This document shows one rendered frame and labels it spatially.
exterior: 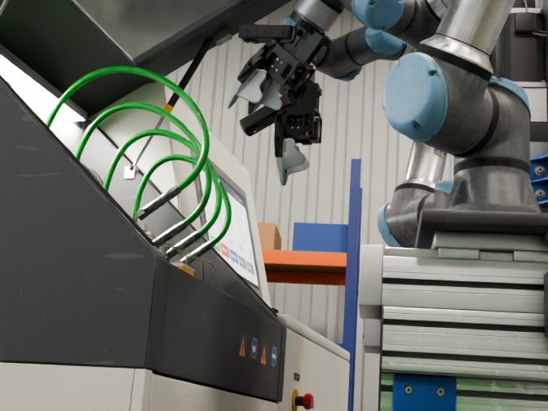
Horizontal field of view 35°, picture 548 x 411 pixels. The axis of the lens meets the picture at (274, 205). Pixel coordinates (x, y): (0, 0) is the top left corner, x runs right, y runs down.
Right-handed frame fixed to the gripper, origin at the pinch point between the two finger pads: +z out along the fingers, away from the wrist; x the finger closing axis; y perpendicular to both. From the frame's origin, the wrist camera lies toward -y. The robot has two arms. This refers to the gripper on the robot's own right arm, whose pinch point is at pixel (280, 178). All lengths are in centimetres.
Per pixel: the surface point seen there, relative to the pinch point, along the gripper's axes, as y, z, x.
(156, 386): -3, 44, -43
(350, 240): -89, -110, 496
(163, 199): -18.9, 7.7, -13.1
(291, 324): -3.2, 25.3, 26.2
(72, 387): -14, 45, -47
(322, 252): -111, -99, 496
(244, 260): -30, 1, 69
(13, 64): -54, -21, -17
